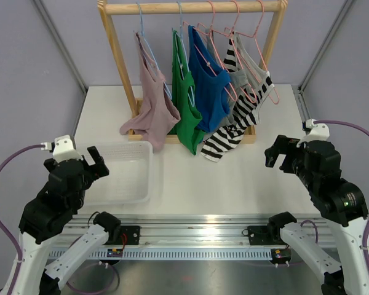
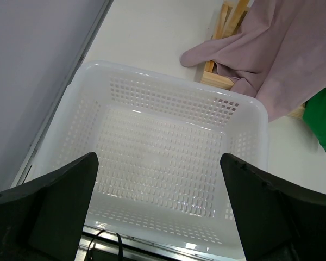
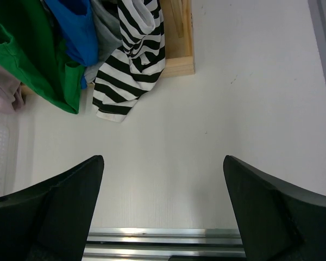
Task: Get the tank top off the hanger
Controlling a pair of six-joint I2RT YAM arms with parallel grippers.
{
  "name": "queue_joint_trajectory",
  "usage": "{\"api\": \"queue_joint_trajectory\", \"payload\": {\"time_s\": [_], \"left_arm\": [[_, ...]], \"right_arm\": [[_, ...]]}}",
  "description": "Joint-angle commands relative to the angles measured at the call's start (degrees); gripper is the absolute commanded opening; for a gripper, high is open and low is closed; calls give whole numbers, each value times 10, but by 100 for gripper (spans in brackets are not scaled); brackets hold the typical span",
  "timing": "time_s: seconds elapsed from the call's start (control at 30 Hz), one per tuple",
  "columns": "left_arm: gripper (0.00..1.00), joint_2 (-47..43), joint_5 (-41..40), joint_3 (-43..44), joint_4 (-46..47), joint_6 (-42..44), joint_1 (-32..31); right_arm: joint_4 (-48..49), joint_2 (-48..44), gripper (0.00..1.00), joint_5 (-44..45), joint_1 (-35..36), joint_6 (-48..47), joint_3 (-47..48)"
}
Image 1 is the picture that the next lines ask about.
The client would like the light blue wire hanger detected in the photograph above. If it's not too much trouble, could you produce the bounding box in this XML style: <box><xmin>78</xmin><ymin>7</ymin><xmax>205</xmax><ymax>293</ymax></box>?
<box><xmin>136</xmin><ymin>2</ymin><xmax>172</xmax><ymax>100</ymax></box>

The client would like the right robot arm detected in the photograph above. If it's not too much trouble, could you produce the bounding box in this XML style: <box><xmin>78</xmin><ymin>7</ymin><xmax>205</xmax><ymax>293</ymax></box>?
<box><xmin>264</xmin><ymin>135</ymin><xmax>369</xmax><ymax>294</ymax></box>

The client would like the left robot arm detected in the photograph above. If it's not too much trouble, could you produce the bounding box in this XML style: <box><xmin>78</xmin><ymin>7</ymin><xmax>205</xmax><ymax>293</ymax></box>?
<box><xmin>1</xmin><ymin>146</ymin><xmax>121</xmax><ymax>294</ymax></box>

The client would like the white plastic basket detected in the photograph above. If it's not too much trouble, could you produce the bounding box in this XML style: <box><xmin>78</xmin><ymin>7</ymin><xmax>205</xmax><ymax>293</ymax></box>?
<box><xmin>84</xmin><ymin>141</ymin><xmax>153</xmax><ymax>207</ymax></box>

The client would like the white slotted cable duct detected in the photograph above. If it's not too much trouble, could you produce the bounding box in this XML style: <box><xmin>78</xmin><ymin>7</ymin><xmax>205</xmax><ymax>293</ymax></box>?
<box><xmin>49</xmin><ymin>248</ymin><xmax>273</xmax><ymax>261</ymax></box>

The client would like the wooden clothes rack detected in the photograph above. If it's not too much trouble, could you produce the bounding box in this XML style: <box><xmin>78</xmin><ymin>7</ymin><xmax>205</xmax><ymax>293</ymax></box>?
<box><xmin>98</xmin><ymin>1</ymin><xmax>279</xmax><ymax>141</ymax></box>

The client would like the mauve tank top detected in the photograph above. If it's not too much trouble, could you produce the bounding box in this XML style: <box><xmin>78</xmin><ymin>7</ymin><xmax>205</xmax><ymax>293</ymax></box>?
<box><xmin>119</xmin><ymin>32</ymin><xmax>180</xmax><ymax>152</ymax></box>

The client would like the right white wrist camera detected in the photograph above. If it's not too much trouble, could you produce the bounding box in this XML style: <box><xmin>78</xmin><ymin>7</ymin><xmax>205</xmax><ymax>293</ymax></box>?
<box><xmin>297</xmin><ymin>119</ymin><xmax>330</xmax><ymax>147</ymax></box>

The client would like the pink hanger under striped top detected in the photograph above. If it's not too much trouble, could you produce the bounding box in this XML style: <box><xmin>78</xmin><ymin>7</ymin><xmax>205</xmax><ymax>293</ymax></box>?
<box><xmin>223</xmin><ymin>0</ymin><xmax>280</xmax><ymax>105</ymax></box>

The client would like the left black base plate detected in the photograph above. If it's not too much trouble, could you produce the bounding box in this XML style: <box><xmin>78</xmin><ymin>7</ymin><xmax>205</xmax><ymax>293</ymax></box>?
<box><xmin>105</xmin><ymin>226</ymin><xmax>141</xmax><ymax>246</ymax></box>

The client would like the black white striped tank top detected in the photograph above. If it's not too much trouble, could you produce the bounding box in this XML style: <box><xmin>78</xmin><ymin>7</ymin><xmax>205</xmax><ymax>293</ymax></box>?
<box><xmin>200</xmin><ymin>38</ymin><xmax>276</xmax><ymax>163</ymax></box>

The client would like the blue tank top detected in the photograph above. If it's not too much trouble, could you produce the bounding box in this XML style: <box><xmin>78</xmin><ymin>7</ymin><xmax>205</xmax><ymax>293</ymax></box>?
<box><xmin>188</xmin><ymin>25</ymin><xmax>231</xmax><ymax>132</ymax></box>

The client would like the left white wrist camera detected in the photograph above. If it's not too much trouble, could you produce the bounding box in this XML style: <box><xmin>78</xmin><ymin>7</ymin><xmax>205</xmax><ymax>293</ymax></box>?
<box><xmin>41</xmin><ymin>135</ymin><xmax>83</xmax><ymax>163</ymax></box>

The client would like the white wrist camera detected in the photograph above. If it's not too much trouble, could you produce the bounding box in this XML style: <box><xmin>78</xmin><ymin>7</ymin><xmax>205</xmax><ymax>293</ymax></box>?
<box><xmin>41</xmin><ymin>135</ymin><xmax>83</xmax><ymax>163</ymax></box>
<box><xmin>297</xmin><ymin>119</ymin><xmax>330</xmax><ymax>147</ymax></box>

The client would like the pink hanger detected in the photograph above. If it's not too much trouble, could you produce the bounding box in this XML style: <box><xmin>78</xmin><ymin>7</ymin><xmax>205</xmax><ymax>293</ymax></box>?
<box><xmin>197</xmin><ymin>1</ymin><xmax>258</xmax><ymax>104</ymax></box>
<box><xmin>223</xmin><ymin>0</ymin><xmax>280</xmax><ymax>105</ymax></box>
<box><xmin>181</xmin><ymin>1</ymin><xmax>238</xmax><ymax>102</ymax></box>

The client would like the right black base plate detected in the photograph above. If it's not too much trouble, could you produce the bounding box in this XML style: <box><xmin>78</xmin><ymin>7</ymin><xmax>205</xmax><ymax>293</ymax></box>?
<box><xmin>242</xmin><ymin>226</ymin><xmax>287</xmax><ymax>246</ymax></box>

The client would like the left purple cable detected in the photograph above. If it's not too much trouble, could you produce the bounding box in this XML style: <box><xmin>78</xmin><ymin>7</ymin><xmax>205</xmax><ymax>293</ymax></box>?
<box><xmin>0</xmin><ymin>144</ymin><xmax>44</xmax><ymax>295</ymax></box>

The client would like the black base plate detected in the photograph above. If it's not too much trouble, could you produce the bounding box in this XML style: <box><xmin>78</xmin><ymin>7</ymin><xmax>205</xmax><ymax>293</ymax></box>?
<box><xmin>105</xmin><ymin>226</ymin><xmax>141</xmax><ymax>246</ymax></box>
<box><xmin>242</xmin><ymin>226</ymin><xmax>287</xmax><ymax>246</ymax></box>

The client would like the grey tank top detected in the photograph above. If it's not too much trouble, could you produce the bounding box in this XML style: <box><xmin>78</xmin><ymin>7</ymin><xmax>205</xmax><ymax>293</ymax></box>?
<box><xmin>220</xmin><ymin>31</ymin><xmax>274</xmax><ymax>127</ymax></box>

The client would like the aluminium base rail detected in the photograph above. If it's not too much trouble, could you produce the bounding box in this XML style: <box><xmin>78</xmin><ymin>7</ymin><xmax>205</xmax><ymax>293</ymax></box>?
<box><xmin>54</xmin><ymin>214</ymin><xmax>336</xmax><ymax>249</ymax></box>

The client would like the green tank top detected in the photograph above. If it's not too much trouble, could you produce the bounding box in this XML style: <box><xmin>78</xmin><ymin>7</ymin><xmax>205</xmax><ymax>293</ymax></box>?
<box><xmin>169</xmin><ymin>30</ymin><xmax>205</xmax><ymax>155</ymax></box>

